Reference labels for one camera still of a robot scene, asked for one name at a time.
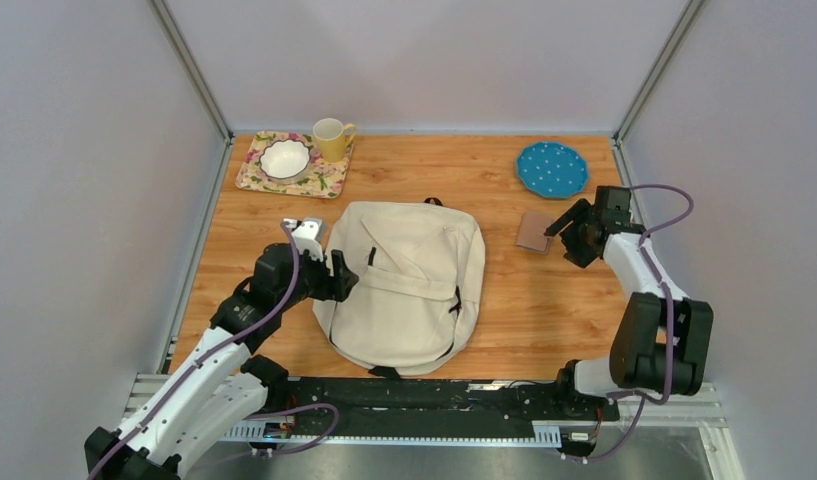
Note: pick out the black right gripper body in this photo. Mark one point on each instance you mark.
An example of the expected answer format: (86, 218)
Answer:
(574, 237)

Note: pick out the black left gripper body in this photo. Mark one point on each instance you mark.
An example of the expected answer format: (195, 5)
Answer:
(313, 281)

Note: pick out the brown small notebook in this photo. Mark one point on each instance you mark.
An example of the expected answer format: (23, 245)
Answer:
(531, 233)

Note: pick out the cream canvas backpack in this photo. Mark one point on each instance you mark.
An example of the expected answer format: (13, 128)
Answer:
(421, 268)

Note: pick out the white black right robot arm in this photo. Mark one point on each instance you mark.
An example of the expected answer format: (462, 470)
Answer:
(661, 345)

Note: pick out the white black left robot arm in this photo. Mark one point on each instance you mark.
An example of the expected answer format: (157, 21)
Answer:
(224, 379)

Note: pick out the blue polka dot plate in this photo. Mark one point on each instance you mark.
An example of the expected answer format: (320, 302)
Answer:
(552, 170)

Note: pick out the floral square tray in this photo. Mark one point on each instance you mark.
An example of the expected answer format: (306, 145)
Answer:
(323, 179)

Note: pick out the white scalloped bowl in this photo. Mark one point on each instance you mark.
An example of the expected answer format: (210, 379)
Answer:
(285, 161)

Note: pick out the yellow ceramic mug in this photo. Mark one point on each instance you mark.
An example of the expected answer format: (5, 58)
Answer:
(332, 137)

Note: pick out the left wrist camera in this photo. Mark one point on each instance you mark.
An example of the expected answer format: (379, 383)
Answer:
(307, 235)

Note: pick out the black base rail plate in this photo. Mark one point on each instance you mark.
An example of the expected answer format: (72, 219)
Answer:
(377, 408)

